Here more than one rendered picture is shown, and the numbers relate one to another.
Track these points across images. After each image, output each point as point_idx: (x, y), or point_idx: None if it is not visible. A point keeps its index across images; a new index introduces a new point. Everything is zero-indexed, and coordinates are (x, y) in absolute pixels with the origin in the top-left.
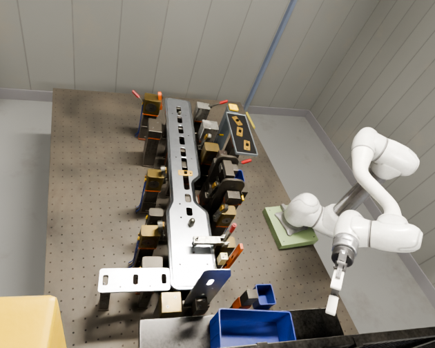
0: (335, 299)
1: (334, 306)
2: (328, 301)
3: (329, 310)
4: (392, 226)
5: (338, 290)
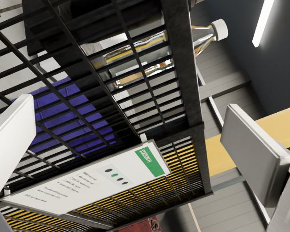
0: None
1: (19, 121)
2: (12, 168)
3: (31, 126)
4: None
5: (227, 110)
